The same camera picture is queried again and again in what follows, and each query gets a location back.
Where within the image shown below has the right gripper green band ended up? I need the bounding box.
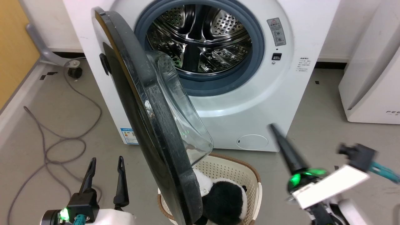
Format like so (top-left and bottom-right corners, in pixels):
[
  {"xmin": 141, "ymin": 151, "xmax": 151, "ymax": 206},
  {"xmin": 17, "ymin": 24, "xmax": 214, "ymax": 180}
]
[{"xmin": 269, "ymin": 123, "xmax": 371, "ymax": 210}]

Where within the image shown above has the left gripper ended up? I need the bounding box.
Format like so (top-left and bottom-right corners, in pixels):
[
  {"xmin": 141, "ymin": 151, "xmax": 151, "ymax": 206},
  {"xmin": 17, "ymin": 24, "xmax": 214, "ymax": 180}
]
[{"xmin": 40, "ymin": 156, "xmax": 135, "ymax": 225}]

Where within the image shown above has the black round washer door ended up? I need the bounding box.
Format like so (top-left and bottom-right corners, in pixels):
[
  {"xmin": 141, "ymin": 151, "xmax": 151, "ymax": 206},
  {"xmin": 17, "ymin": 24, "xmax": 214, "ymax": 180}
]
[{"xmin": 92, "ymin": 7, "xmax": 214, "ymax": 225}]

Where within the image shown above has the white front-load washing machine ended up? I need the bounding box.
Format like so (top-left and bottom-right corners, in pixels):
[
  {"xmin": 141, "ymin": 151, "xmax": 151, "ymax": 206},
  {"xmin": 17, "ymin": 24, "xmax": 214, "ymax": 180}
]
[{"xmin": 62, "ymin": 0, "xmax": 341, "ymax": 153}]

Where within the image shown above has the grey rubber door gasket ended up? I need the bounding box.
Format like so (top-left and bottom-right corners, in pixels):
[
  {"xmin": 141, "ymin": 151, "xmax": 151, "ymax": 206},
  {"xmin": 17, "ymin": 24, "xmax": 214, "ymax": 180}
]
[{"xmin": 134, "ymin": 0, "xmax": 265, "ymax": 97}]

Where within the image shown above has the oval white filter cover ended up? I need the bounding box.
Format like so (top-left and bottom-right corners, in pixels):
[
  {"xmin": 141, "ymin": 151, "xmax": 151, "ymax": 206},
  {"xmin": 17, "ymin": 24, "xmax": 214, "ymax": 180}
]
[{"xmin": 236, "ymin": 134, "xmax": 268, "ymax": 150}]

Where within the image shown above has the blue white energy label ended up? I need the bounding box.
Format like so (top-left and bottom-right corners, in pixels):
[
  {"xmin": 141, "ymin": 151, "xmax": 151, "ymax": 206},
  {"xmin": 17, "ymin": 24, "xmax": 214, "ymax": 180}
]
[{"xmin": 120, "ymin": 127, "xmax": 139, "ymax": 145}]

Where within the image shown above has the cream perforated laundry basket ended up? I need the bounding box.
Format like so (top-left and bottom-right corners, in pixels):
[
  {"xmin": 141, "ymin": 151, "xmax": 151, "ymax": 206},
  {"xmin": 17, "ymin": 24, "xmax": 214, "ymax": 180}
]
[{"xmin": 157, "ymin": 152, "xmax": 262, "ymax": 225}]

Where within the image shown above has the black white panda plush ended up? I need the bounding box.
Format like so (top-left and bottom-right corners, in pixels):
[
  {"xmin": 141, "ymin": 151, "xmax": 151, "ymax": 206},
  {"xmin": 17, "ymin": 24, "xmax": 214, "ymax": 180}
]
[{"xmin": 192, "ymin": 169, "xmax": 249, "ymax": 225}]

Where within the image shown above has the small printed text label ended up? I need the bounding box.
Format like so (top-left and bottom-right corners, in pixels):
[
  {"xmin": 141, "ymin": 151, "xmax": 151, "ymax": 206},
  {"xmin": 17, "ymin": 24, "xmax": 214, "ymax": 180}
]
[{"xmin": 295, "ymin": 57, "xmax": 312, "ymax": 73}]

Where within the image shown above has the white boxy appliance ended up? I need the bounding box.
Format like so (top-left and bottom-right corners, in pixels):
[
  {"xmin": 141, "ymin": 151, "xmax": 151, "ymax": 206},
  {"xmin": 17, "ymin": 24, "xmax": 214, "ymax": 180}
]
[{"xmin": 338, "ymin": 0, "xmax": 400, "ymax": 125}]

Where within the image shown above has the black caster wheel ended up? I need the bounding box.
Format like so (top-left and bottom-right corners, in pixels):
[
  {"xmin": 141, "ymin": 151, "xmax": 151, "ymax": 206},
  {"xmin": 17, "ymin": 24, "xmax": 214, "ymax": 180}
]
[{"xmin": 67, "ymin": 66, "xmax": 83, "ymax": 78}]

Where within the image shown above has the grey warning sticker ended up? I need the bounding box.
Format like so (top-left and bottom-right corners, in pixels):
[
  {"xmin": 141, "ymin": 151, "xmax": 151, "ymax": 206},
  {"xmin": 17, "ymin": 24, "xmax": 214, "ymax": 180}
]
[{"xmin": 267, "ymin": 17, "xmax": 287, "ymax": 47}]

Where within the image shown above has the stainless steel washer drum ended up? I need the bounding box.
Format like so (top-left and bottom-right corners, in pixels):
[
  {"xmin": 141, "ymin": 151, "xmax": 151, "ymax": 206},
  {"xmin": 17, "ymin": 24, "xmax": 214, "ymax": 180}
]
[{"xmin": 145, "ymin": 4, "xmax": 253, "ymax": 75}]

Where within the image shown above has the grey metal stand leg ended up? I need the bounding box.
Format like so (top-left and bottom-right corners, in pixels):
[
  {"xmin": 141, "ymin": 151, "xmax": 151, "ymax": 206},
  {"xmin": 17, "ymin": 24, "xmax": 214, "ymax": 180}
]
[{"xmin": 26, "ymin": 23, "xmax": 82, "ymax": 68}]

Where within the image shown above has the yellow wooden panel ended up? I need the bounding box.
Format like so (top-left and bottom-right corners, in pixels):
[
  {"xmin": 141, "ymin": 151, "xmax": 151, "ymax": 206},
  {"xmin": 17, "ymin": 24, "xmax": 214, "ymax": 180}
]
[{"xmin": 0, "ymin": 0, "xmax": 41, "ymax": 110}]

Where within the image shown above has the grey floor cable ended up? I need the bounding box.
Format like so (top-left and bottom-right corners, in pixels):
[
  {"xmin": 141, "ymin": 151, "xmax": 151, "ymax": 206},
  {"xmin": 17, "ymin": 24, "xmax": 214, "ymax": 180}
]
[{"xmin": 7, "ymin": 58, "xmax": 103, "ymax": 225}]

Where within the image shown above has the black connector teal cable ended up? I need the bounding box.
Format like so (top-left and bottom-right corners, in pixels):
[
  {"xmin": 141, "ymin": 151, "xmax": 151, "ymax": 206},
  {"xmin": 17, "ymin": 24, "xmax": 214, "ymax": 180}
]
[{"xmin": 337, "ymin": 143, "xmax": 400, "ymax": 184}]

